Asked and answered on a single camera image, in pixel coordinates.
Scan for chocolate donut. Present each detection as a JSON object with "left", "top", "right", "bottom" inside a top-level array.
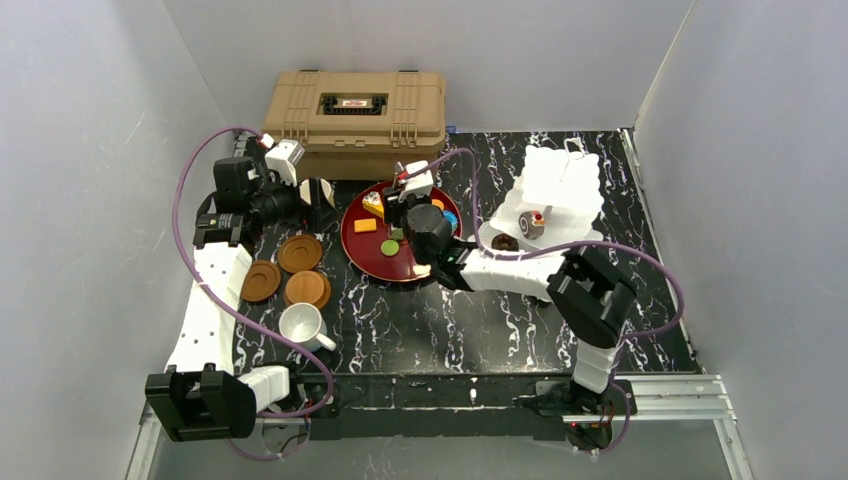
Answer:
[{"left": 491, "top": 233, "right": 520, "bottom": 252}]

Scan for white three-tier cake stand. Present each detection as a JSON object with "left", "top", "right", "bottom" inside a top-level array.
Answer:
[{"left": 479, "top": 146, "right": 604, "bottom": 252}]

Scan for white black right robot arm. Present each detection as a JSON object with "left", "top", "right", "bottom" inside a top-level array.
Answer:
[{"left": 380, "top": 187, "right": 636, "bottom": 396}]

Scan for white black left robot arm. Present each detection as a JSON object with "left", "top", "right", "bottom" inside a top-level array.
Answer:
[{"left": 145, "top": 157, "right": 335, "bottom": 442}]

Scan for yellow triangular cake slice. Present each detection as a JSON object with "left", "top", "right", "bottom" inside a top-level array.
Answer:
[{"left": 361, "top": 190, "right": 385, "bottom": 219}]

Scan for pale yellow mug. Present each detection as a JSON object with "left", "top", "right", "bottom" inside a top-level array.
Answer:
[{"left": 299, "top": 177, "right": 336, "bottom": 214}]

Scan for orange square cake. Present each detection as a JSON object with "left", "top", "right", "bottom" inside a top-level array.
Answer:
[{"left": 353, "top": 218, "right": 377, "bottom": 234}]

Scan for green round macaron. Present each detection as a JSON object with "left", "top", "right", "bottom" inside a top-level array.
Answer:
[{"left": 380, "top": 239, "right": 400, "bottom": 258}]

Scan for round red tray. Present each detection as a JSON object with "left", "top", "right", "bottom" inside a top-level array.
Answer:
[{"left": 340, "top": 181, "right": 430, "bottom": 283}]

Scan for brown wooden coaster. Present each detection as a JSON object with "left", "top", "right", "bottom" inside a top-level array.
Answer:
[{"left": 277, "top": 234, "right": 323, "bottom": 274}]

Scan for blue frosted donut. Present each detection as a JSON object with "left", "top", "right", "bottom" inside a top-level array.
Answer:
[{"left": 442, "top": 210, "right": 460, "bottom": 233}]

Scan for dark brown coaster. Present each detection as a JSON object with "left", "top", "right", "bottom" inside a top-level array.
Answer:
[{"left": 241, "top": 260, "right": 282, "bottom": 303}]

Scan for light wooden coaster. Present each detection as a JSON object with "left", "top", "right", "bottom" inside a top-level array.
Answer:
[{"left": 284, "top": 270, "right": 331, "bottom": 309}]

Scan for tan plastic toolbox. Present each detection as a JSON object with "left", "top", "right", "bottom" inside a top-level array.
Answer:
[{"left": 261, "top": 70, "right": 447, "bottom": 180}]

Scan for white mug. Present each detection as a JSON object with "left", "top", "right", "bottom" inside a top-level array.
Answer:
[{"left": 278, "top": 303, "right": 337, "bottom": 352}]

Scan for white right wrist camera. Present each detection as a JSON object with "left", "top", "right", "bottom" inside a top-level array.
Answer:
[{"left": 393, "top": 160, "right": 434, "bottom": 202}]

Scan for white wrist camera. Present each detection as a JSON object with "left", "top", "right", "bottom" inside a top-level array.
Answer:
[
  {"left": 259, "top": 133, "right": 305, "bottom": 186},
  {"left": 393, "top": 160, "right": 434, "bottom": 202}
]

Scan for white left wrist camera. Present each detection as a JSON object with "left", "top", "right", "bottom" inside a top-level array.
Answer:
[{"left": 259, "top": 133, "right": 305, "bottom": 186}]

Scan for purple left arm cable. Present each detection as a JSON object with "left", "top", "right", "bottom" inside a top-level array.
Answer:
[{"left": 172, "top": 125, "right": 336, "bottom": 463}]

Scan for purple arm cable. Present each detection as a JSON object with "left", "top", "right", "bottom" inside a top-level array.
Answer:
[
  {"left": 397, "top": 146, "right": 686, "bottom": 457},
  {"left": 172, "top": 125, "right": 336, "bottom": 463}
]

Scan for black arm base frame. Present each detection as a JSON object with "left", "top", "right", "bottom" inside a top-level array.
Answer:
[{"left": 258, "top": 373, "right": 639, "bottom": 449}]

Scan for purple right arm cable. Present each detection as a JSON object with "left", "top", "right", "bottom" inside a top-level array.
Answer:
[{"left": 397, "top": 146, "right": 686, "bottom": 457}]

